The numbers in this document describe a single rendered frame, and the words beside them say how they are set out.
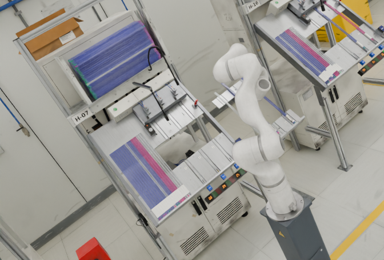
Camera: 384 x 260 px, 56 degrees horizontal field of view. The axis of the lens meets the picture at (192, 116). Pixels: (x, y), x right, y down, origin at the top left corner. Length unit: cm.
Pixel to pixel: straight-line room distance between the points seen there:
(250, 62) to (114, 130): 106
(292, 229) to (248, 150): 46
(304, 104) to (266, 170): 139
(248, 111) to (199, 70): 269
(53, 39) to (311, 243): 193
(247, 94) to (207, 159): 73
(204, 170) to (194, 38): 227
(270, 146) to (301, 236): 53
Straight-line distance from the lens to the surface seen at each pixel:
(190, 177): 221
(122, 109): 231
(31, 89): 373
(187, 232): 268
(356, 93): 344
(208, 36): 431
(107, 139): 233
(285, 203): 178
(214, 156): 226
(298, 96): 294
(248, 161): 162
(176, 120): 234
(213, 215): 273
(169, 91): 237
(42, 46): 253
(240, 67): 167
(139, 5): 240
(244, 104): 163
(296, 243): 190
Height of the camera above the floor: 198
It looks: 24 degrees down
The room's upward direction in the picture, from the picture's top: 28 degrees counter-clockwise
